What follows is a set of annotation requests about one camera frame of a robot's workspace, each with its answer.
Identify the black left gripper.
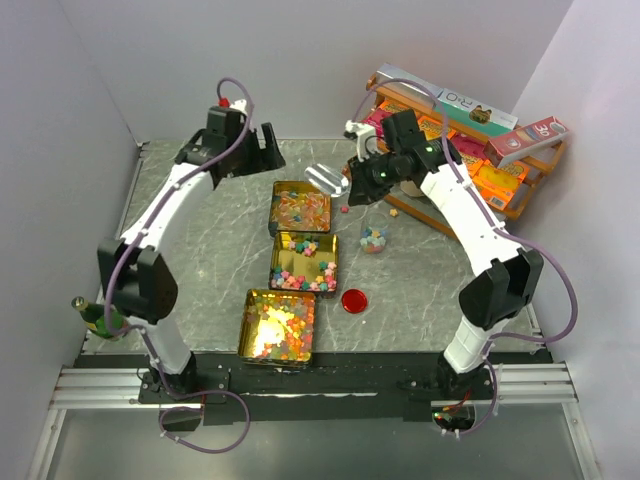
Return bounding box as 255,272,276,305
228,123,287,178

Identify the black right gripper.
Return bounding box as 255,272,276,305
346,149,402,207

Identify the silver metal scoop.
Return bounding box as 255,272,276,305
304,163,350,198

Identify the gold tin of stick candies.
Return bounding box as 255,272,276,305
267,181,332,237

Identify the clear glass jar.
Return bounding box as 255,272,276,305
360,213,389,254

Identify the gold tin of star candies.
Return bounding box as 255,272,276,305
268,232,339,297

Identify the red jar lid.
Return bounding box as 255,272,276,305
341,288,368,314

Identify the gold tin of gummy candies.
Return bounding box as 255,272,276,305
237,289,316,368

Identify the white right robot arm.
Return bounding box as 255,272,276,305
344,110,544,399

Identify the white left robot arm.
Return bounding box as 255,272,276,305
97,98,286,402

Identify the beige cup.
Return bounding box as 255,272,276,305
400,181,424,198

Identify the silver long box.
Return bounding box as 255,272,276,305
375,63,445,109

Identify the pink orange sponge box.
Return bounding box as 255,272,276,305
450,133,488,178

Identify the teal cat box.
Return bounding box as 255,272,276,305
438,89,518,137

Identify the orange yellow sponge box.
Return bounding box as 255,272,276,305
472,161,530,211

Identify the red long box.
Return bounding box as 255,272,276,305
484,116,570,168

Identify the wooden two-tier shelf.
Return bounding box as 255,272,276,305
363,64,569,220

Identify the green champagne bottle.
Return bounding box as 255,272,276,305
71,296,128,341

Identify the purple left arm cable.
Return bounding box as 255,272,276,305
102,77,257,401

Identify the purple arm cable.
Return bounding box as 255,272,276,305
102,77,257,401
349,78,580,436

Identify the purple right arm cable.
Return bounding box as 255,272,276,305
349,78,580,436

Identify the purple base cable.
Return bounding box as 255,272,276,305
158,389,251,455

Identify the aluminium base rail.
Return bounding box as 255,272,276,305
47,363,151,412

